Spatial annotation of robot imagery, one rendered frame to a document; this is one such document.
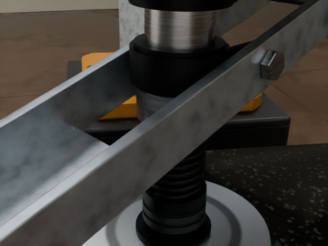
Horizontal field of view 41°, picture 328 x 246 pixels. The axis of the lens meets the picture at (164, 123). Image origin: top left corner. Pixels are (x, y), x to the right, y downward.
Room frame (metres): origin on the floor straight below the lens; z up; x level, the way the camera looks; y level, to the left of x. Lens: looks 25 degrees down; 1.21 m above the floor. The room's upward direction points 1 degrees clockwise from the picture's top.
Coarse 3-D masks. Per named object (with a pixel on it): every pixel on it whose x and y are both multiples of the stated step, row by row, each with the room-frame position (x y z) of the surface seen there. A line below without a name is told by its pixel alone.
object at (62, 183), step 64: (256, 0) 0.56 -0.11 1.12; (320, 0) 0.45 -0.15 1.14; (128, 64) 0.41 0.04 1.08; (256, 64) 0.37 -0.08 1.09; (0, 128) 0.32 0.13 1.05; (64, 128) 0.36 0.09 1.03; (192, 128) 0.32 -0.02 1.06; (0, 192) 0.30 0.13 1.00; (64, 192) 0.23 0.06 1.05; (128, 192) 0.27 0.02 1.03
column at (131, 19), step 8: (120, 0) 1.29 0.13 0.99; (120, 8) 1.29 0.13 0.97; (128, 8) 1.26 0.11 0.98; (136, 8) 1.23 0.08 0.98; (120, 16) 1.29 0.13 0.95; (128, 16) 1.26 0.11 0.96; (136, 16) 1.23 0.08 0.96; (120, 24) 1.29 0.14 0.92; (128, 24) 1.26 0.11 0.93; (136, 24) 1.23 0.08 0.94; (120, 32) 1.29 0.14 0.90; (128, 32) 1.26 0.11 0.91; (136, 32) 1.23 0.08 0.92; (120, 40) 1.29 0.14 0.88; (128, 40) 1.26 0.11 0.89; (120, 48) 1.29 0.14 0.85
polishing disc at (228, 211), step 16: (208, 192) 0.46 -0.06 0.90; (224, 192) 0.46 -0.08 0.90; (128, 208) 0.42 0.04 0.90; (208, 208) 0.43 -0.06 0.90; (224, 208) 0.43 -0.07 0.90; (240, 208) 0.43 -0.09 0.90; (112, 224) 0.39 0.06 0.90; (128, 224) 0.39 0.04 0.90; (224, 224) 0.40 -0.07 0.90; (240, 224) 0.40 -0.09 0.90; (256, 224) 0.40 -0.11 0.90; (96, 240) 0.37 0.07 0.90; (112, 240) 0.37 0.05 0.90; (128, 240) 0.37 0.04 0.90; (208, 240) 0.37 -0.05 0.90; (224, 240) 0.37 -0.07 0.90; (240, 240) 0.37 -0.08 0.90; (256, 240) 0.37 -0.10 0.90
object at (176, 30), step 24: (144, 24) 0.39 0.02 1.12; (168, 24) 0.36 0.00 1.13; (192, 24) 0.36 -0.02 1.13; (144, 48) 0.36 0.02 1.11; (168, 48) 0.36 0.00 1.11; (192, 48) 0.36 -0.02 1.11; (216, 48) 0.37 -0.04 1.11; (240, 48) 0.38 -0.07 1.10; (144, 72) 0.36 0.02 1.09; (168, 72) 0.35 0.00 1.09; (192, 72) 0.35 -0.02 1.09; (144, 96) 0.37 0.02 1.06; (168, 96) 0.35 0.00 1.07
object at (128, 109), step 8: (88, 56) 1.45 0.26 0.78; (96, 56) 1.45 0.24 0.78; (104, 56) 1.45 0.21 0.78; (88, 64) 1.35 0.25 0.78; (128, 104) 1.03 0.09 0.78; (248, 104) 1.09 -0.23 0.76; (256, 104) 1.10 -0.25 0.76; (112, 112) 1.02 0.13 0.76; (120, 112) 1.02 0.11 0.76; (128, 112) 1.02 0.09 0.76
